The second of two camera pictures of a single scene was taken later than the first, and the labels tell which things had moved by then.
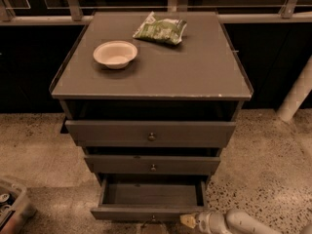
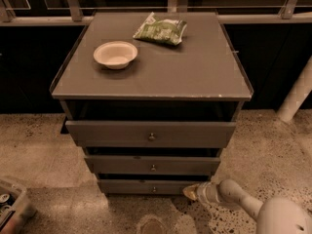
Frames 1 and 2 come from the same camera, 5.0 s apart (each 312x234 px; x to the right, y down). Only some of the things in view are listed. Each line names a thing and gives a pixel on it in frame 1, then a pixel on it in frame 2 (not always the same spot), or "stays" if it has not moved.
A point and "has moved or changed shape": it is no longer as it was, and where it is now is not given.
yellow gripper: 204,219 to 204,191
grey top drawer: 150,134 stays
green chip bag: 169,30 stays
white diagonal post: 298,95 stays
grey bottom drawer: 161,197 has moved or changed shape
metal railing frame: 72,11 stays
